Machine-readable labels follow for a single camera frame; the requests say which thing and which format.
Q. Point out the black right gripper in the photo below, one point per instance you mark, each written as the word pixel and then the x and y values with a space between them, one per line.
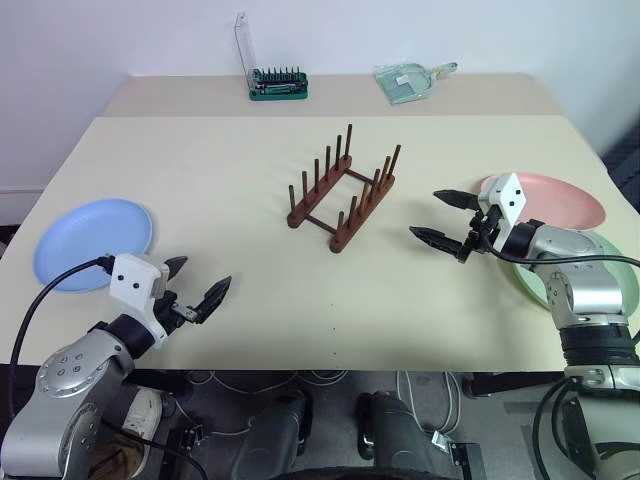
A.
pixel 482 233

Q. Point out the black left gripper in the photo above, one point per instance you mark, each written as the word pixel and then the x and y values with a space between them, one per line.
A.
pixel 168 313

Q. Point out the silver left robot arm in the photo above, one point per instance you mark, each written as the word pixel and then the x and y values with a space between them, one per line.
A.
pixel 65 372

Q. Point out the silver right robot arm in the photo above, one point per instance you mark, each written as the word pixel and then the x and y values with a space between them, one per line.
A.
pixel 575 249

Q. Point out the brown wooden dish rack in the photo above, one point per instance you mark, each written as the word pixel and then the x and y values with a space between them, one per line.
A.
pixel 320 193

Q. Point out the light green plate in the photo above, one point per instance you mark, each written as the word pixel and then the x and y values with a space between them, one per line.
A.
pixel 530 283

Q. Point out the pink-red plate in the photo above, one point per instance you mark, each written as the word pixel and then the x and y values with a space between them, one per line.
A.
pixel 560 202

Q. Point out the blue plate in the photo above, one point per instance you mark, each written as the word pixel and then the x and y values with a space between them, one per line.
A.
pixel 90 235

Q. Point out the white sneaker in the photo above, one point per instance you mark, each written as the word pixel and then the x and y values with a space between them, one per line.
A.
pixel 142 412

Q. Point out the clear green dustpan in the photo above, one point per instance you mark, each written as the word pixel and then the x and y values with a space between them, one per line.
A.
pixel 405 83

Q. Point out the dark rounded robot leg shape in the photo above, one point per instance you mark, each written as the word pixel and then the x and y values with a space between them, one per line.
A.
pixel 395 430
pixel 272 430

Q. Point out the black ribbed object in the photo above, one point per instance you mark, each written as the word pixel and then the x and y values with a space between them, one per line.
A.
pixel 627 165

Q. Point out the green screwdriver bit set case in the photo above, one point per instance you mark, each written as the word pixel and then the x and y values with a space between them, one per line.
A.
pixel 280 93

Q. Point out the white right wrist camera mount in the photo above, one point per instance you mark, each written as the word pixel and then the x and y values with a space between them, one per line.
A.
pixel 507 197

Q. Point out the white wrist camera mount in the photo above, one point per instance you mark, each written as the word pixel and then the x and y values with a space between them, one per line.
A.
pixel 507 197
pixel 132 285

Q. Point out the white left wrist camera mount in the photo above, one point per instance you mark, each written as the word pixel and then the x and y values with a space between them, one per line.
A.
pixel 132 285

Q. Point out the black table frame bar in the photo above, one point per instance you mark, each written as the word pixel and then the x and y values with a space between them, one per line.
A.
pixel 160 382
pixel 510 384

